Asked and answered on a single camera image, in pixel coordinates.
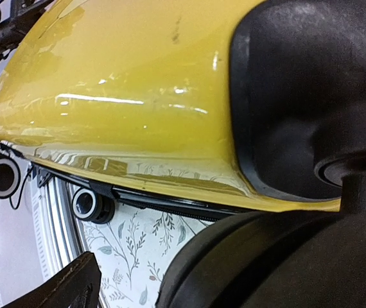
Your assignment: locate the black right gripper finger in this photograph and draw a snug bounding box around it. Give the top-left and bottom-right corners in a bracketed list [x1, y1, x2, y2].
[17, 252, 101, 307]

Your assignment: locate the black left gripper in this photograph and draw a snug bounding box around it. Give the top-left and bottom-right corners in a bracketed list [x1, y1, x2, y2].
[0, 0, 53, 61]

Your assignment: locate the yellow Pikachu suitcase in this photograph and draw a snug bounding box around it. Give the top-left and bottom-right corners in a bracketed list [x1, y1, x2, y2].
[0, 1, 366, 307]

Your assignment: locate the floral table mat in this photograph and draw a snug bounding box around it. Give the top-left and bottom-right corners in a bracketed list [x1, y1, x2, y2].
[76, 203, 210, 307]

